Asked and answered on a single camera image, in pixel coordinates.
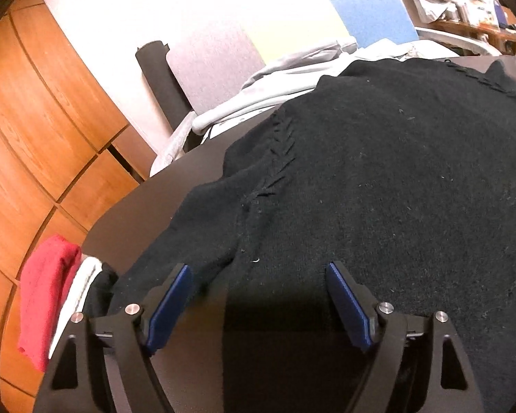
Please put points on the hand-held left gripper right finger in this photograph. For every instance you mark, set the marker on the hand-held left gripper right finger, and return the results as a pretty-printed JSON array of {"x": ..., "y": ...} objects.
[{"x": 348, "y": 305}]

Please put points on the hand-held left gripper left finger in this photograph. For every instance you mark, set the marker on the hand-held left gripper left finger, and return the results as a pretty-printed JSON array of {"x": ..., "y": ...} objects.
[{"x": 170, "y": 309}]

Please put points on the black knit sweater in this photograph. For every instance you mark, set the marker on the black knit sweater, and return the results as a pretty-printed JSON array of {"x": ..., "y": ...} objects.
[{"x": 391, "y": 172}]

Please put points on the black folded cloth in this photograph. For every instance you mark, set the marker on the black folded cloth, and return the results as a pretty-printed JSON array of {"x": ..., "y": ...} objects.
[{"x": 101, "y": 288}]

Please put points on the white folded cloth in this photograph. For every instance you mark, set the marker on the white folded cloth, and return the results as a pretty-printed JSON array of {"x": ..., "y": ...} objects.
[{"x": 79, "y": 284}]

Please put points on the red folded cloth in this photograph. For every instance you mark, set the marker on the red folded cloth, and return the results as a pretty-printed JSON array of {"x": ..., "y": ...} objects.
[{"x": 47, "y": 284}]

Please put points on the black rolled mat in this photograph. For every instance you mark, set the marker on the black rolled mat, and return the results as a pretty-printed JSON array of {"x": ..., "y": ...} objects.
[{"x": 159, "y": 86}]

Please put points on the light grey garment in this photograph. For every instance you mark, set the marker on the light grey garment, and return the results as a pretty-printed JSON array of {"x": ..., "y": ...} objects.
[{"x": 262, "y": 90}]

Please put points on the wooden cabinet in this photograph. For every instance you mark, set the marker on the wooden cabinet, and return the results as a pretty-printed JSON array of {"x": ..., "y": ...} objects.
[{"x": 34, "y": 116}]

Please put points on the grey cream blue padded board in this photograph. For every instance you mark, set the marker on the grey cream blue padded board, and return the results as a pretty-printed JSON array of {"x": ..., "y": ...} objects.
[{"x": 223, "y": 51}]

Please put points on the wooden shelf with clutter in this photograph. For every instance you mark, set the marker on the wooden shelf with clutter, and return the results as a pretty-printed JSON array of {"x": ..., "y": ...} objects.
[{"x": 481, "y": 26}]

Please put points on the white curved rail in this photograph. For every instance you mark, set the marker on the white curved rail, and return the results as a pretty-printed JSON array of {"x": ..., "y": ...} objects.
[{"x": 456, "y": 38}]

